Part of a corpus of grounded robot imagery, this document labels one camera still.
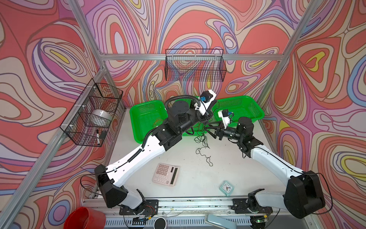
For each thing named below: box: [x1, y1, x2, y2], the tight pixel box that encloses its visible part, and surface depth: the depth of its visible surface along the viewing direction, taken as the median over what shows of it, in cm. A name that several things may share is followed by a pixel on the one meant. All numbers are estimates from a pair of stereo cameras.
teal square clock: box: [219, 179, 235, 197], surface depth 80 cm
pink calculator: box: [152, 162, 180, 188], surface depth 84 cm
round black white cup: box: [153, 217, 167, 229], surface depth 66 cm
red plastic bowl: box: [63, 206, 107, 229], surface depth 63 cm
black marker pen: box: [96, 128, 101, 146], surface depth 73 cm
